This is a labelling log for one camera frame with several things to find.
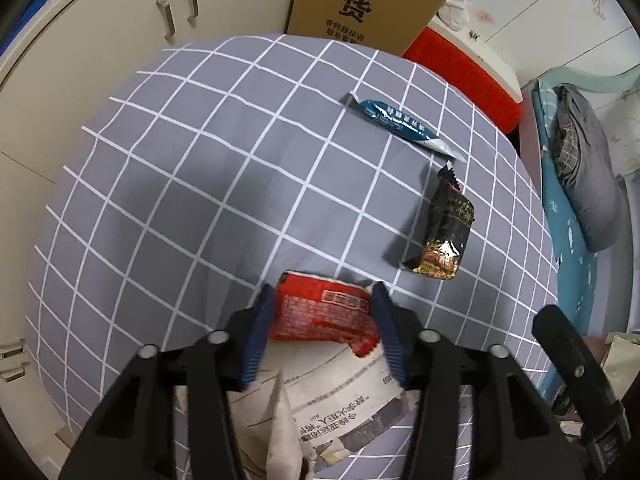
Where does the red storage bench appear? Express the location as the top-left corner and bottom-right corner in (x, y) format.
(402, 7), (524, 135)

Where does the white plastic bag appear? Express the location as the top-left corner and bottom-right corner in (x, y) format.
(437, 0), (473, 31)

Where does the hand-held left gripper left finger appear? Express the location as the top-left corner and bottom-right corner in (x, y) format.
(59, 284), (277, 480)

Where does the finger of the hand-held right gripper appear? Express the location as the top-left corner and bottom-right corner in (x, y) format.
(531, 304), (632, 450)

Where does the large cardboard box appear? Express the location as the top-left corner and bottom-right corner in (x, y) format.
(285, 0), (475, 58)

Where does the teal fish print bedsheet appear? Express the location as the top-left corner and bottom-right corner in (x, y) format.
(531, 80), (640, 341)

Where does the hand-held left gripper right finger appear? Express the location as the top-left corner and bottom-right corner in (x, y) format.
(371, 281), (583, 480)

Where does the red snack wrapper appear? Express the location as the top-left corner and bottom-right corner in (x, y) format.
(270, 271), (381, 358)

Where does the large newspaper-print bag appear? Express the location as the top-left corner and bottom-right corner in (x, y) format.
(172, 337), (426, 480)

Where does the blue and white packet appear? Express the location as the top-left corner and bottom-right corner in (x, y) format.
(348, 91), (469, 164)

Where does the plaid blanket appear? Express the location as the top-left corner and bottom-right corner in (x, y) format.
(554, 89), (583, 176)

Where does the grey pillow on bed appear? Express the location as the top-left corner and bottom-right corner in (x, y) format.
(552, 85), (632, 253)

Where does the black snack packet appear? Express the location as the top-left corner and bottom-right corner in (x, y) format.
(400, 162), (475, 282)

